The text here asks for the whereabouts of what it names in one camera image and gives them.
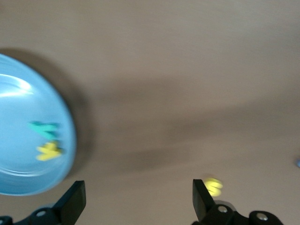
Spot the yellow foam letter k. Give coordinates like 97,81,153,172
36,142,63,162

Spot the yellow foam letter s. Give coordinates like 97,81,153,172
203,177,223,197

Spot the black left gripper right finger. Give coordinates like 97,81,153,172
192,179,249,225

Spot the teal foam letter y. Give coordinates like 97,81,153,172
28,121,59,139

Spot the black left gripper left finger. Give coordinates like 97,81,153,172
14,180,86,225

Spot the blue plate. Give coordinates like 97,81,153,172
0,53,77,196

